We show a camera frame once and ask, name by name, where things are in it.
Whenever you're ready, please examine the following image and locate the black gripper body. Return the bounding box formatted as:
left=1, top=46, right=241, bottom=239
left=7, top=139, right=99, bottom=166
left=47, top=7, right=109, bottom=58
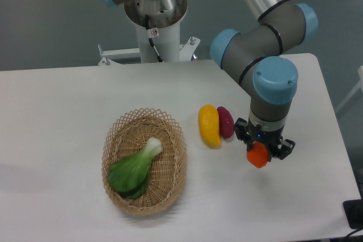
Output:
left=246, top=120, right=284, bottom=148

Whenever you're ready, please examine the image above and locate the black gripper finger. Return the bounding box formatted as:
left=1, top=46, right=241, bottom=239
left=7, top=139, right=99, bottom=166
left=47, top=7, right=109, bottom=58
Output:
left=268, top=137, right=296, bottom=162
left=234, top=118, right=254, bottom=151

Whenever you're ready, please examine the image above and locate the orange fruit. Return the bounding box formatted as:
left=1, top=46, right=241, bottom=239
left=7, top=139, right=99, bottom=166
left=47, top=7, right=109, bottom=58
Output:
left=246, top=142, right=269, bottom=168

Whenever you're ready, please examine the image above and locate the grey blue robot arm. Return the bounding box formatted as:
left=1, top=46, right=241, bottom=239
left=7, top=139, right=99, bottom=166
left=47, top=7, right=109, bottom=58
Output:
left=103, top=0, right=318, bottom=159

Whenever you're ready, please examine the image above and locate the purple sweet potato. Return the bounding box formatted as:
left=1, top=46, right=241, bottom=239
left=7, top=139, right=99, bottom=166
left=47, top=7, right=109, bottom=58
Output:
left=217, top=107, right=234, bottom=139

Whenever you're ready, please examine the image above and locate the yellow mango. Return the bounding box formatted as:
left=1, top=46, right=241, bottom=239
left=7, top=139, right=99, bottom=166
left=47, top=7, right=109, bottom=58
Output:
left=198, top=104, right=221, bottom=149

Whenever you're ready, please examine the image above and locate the black device at table edge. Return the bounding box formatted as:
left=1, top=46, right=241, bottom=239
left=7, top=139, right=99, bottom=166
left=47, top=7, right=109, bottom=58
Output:
left=343, top=199, right=362, bottom=229

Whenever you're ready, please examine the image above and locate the woven wicker basket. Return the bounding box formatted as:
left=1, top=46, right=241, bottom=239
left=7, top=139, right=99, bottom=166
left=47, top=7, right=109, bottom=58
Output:
left=102, top=108, right=187, bottom=215

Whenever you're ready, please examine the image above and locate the green bok choy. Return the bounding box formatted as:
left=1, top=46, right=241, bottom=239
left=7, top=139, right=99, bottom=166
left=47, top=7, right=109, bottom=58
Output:
left=107, top=138, right=163, bottom=199

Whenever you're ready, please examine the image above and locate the white frame at right edge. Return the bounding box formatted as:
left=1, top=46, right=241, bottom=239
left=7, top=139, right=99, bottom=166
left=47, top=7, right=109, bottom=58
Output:
left=335, top=66, right=362, bottom=118

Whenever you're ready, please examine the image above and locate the black cable on pedestal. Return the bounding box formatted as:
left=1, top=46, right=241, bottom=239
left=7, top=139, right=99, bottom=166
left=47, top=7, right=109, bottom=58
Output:
left=145, top=14, right=164, bottom=63

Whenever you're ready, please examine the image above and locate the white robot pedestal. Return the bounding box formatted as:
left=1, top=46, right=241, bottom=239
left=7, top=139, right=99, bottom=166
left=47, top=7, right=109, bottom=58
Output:
left=98, top=0, right=200, bottom=66

